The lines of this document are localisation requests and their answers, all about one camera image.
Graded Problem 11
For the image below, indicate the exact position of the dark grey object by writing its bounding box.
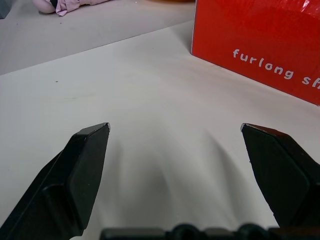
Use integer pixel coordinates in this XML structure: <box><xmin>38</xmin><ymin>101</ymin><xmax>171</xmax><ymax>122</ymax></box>
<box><xmin>0</xmin><ymin>0</ymin><xmax>16</xmax><ymax>20</ymax></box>

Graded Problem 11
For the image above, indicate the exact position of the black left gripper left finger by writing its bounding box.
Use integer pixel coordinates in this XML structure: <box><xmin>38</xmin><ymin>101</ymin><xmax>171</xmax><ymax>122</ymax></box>
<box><xmin>0</xmin><ymin>122</ymin><xmax>111</xmax><ymax>240</ymax></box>

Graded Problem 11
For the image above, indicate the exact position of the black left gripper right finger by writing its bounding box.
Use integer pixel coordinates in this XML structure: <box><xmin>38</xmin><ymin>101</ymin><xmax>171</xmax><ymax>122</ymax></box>
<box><xmin>240</xmin><ymin>122</ymin><xmax>320</xmax><ymax>230</ymax></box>

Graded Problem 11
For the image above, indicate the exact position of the pink cloth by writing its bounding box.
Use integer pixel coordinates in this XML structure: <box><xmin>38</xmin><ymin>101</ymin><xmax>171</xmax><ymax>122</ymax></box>
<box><xmin>33</xmin><ymin>0</ymin><xmax>110</xmax><ymax>17</ymax></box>

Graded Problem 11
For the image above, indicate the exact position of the red cardboard box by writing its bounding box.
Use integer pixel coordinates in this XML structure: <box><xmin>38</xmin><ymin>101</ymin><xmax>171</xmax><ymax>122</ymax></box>
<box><xmin>191</xmin><ymin>0</ymin><xmax>320</xmax><ymax>107</ymax></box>

